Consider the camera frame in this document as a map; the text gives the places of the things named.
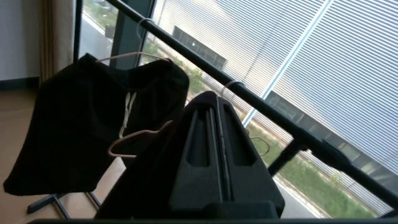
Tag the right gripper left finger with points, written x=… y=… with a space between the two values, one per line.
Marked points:
x=192 y=180

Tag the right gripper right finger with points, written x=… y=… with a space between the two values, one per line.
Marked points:
x=248 y=180

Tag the black garment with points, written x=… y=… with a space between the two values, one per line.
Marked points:
x=146 y=180

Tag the black clothes rack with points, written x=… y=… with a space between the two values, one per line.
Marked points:
x=270 y=113

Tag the beige curtain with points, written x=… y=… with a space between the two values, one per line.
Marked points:
x=59 y=37

